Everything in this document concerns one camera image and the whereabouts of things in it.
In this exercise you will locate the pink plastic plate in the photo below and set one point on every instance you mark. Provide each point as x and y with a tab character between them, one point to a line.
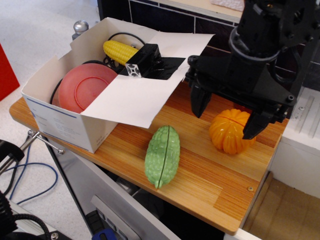
82	85

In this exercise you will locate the grey control panel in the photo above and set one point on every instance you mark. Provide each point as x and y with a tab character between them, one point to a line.
124	231

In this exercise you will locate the metal clamp with black handle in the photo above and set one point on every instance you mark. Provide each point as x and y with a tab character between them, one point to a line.
13	153

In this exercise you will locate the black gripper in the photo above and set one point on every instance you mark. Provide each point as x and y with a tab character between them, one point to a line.
246	84

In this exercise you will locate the black block on flap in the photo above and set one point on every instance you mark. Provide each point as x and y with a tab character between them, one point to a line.
149	63

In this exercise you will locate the silver round knob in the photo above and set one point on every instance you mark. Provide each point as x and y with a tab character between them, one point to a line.
79	27

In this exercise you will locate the red panel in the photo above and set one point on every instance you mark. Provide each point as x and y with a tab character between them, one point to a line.
8	80

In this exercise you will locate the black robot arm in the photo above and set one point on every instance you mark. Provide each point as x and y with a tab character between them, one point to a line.
270	50

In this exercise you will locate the green toy bitter gourd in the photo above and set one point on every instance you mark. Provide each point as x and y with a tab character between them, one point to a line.
162	156

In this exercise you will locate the white cardboard box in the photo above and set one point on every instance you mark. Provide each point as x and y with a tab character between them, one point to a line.
127	100

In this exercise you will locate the yellow toy corn in box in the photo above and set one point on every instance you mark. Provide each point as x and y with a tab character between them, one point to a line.
118	51

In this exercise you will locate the orange toy pumpkin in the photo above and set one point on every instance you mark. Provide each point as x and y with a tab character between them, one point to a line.
226	131

